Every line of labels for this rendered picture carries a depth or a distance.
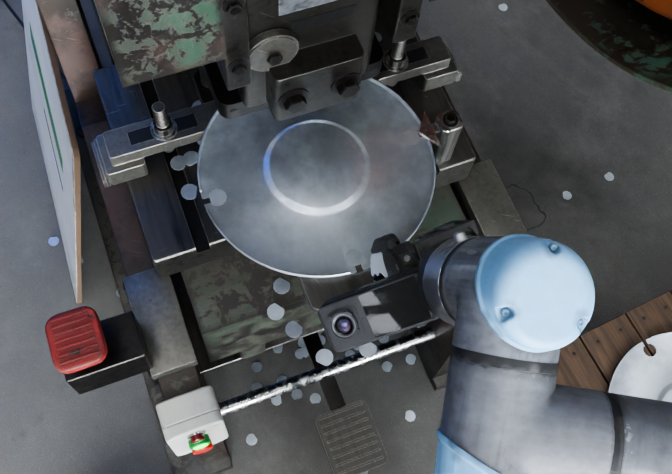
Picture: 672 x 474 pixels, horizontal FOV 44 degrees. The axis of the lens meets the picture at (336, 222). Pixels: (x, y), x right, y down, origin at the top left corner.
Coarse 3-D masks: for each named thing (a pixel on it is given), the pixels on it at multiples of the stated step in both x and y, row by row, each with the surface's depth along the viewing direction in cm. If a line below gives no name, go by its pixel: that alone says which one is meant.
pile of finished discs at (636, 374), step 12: (660, 336) 142; (636, 348) 141; (660, 348) 141; (624, 360) 140; (636, 360) 140; (648, 360) 140; (660, 360) 140; (624, 372) 139; (636, 372) 139; (648, 372) 140; (660, 372) 140; (612, 384) 138; (624, 384) 138; (636, 384) 139; (648, 384) 139; (660, 384) 139; (636, 396) 138; (648, 396) 138; (660, 396) 138
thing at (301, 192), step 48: (384, 96) 107; (240, 144) 103; (288, 144) 103; (336, 144) 104; (384, 144) 105; (240, 192) 101; (288, 192) 101; (336, 192) 101; (384, 192) 102; (432, 192) 102; (240, 240) 98; (288, 240) 99; (336, 240) 99
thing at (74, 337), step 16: (48, 320) 96; (64, 320) 96; (80, 320) 96; (96, 320) 96; (48, 336) 95; (64, 336) 95; (80, 336) 95; (96, 336) 95; (64, 352) 94; (80, 352) 94; (96, 352) 94; (64, 368) 93; (80, 368) 94
